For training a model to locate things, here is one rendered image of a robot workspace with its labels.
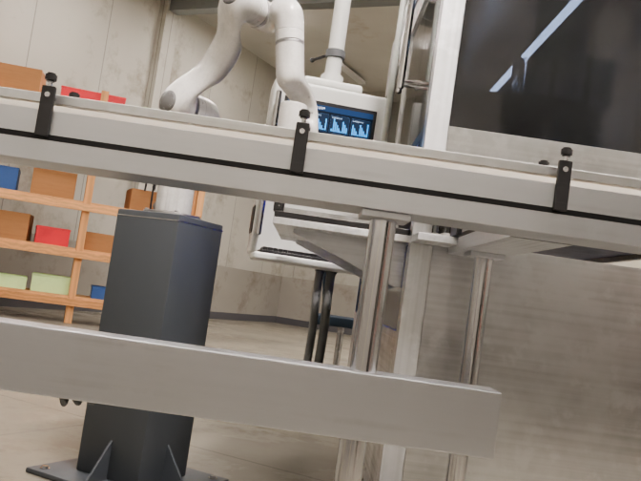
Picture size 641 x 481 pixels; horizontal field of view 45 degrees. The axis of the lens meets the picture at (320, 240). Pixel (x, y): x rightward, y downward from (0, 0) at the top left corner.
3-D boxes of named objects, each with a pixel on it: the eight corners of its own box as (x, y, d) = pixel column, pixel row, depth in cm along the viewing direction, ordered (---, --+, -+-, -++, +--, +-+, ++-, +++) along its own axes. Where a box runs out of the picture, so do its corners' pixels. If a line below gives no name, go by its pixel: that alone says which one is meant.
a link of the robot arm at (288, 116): (286, 149, 239) (268, 141, 231) (292, 107, 240) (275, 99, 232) (308, 149, 235) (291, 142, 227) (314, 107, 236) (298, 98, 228)
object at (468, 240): (442, 253, 219) (448, 198, 220) (495, 261, 219) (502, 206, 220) (502, 235, 150) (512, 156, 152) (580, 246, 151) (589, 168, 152)
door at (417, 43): (394, 174, 317) (413, 36, 321) (409, 154, 271) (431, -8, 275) (393, 174, 317) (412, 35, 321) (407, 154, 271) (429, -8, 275)
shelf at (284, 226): (406, 257, 290) (406, 252, 290) (437, 246, 220) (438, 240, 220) (280, 239, 290) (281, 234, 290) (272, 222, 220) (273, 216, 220)
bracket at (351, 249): (399, 287, 231) (404, 244, 232) (400, 287, 228) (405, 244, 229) (287, 271, 231) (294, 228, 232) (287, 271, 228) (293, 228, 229)
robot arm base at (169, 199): (131, 210, 250) (139, 154, 251) (166, 219, 267) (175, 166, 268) (177, 215, 241) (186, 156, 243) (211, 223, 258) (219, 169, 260)
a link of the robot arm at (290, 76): (298, 59, 250) (299, 149, 244) (269, 42, 236) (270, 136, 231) (321, 52, 245) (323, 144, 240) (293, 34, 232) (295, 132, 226)
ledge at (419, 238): (459, 249, 218) (460, 241, 219) (468, 246, 205) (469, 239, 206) (410, 241, 218) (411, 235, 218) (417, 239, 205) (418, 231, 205)
